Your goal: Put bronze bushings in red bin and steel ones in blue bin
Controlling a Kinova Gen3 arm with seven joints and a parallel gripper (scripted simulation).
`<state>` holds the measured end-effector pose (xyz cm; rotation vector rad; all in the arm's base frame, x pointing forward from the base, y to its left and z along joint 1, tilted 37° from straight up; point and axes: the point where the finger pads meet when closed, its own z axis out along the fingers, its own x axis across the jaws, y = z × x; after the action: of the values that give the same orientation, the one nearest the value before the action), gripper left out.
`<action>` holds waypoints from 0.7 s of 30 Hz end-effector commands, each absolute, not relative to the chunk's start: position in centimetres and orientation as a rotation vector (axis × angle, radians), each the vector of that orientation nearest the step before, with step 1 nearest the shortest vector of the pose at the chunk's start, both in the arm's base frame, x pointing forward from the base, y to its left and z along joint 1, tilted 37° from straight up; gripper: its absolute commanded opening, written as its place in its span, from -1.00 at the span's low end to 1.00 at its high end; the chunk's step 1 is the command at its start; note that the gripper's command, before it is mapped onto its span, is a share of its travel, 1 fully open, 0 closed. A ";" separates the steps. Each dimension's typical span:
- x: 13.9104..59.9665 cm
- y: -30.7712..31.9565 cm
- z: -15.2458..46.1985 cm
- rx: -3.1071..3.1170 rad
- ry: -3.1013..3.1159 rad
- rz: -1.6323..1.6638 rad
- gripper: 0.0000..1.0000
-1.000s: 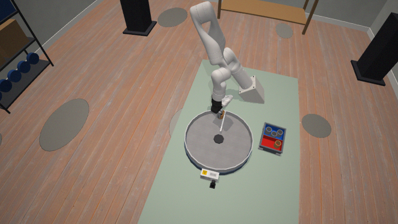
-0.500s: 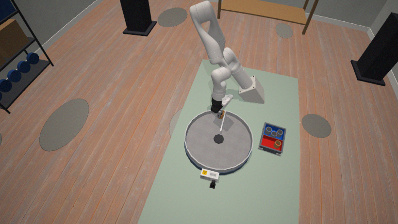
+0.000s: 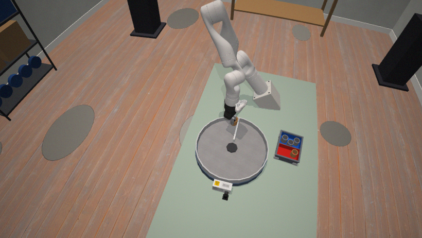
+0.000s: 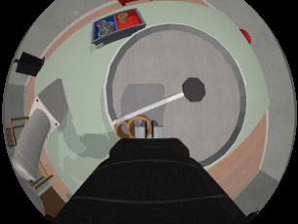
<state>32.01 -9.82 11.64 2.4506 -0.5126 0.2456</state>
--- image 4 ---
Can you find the bronze bushing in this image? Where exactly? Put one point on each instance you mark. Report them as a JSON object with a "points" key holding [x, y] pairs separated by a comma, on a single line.
{"points": [[130, 128], [123, 18], [119, 132]]}

